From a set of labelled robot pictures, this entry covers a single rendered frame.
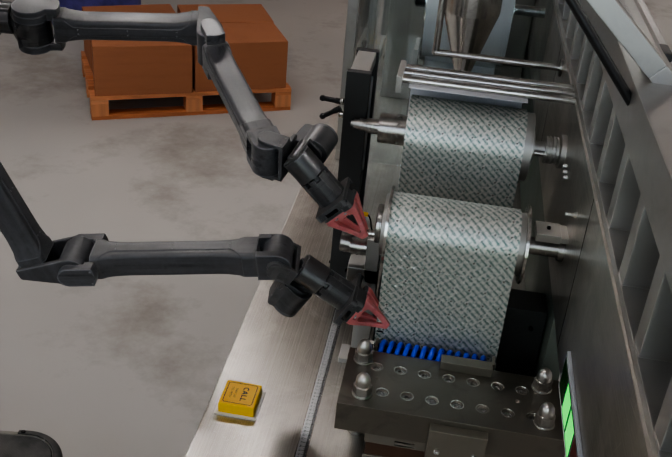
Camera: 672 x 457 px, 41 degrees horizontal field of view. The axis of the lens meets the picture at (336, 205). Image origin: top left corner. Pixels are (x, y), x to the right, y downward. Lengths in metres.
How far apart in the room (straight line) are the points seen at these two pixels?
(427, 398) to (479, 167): 0.48
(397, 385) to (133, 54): 3.65
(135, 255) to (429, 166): 0.60
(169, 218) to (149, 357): 1.00
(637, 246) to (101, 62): 4.13
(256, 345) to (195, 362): 1.39
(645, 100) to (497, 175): 0.59
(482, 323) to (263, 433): 0.46
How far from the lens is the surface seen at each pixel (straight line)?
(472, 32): 2.21
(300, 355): 1.89
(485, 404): 1.63
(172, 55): 5.06
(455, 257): 1.62
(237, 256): 1.63
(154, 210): 4.22
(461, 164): 1.80
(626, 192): 1.32
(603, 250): 1.33
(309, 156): 1.60
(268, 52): 5.17
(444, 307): 1.68
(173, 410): 3.10
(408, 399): 1.62
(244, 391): 1.76
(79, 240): 1.74
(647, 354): 1.10
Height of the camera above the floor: 2.08
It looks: 29 degrees down
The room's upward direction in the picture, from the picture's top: 5 degrees clockwise
